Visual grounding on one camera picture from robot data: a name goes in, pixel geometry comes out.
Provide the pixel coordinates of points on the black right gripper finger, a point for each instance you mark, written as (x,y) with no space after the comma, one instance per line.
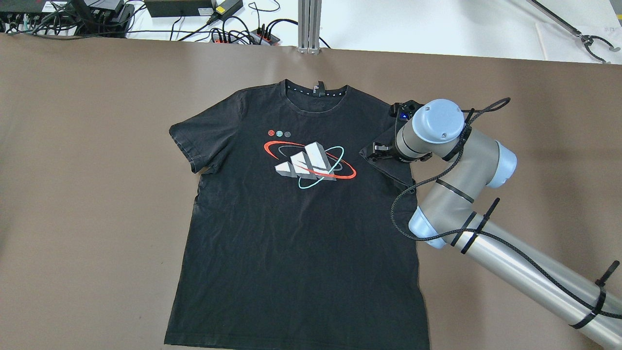
(377,156)
(377,146)

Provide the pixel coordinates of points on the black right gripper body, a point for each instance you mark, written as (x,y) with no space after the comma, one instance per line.
(380,148)

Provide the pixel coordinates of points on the black graphic t-shirt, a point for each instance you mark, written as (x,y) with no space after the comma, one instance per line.
(291,244)

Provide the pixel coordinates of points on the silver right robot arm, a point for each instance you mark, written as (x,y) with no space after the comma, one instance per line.
(441,211)

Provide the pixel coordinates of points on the black power strip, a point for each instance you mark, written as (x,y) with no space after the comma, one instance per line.
(243,37)

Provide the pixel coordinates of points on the black power adapter yellow label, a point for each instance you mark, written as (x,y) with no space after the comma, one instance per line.
(225,10)

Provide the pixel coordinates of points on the black box device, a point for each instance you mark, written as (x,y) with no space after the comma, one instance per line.
(180,8)

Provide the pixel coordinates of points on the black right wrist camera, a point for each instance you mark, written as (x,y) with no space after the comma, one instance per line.
(405,111)

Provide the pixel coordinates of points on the aluminium frame post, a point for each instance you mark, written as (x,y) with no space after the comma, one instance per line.
(309,17)

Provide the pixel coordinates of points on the black network switch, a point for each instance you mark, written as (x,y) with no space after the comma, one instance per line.
(31,6)

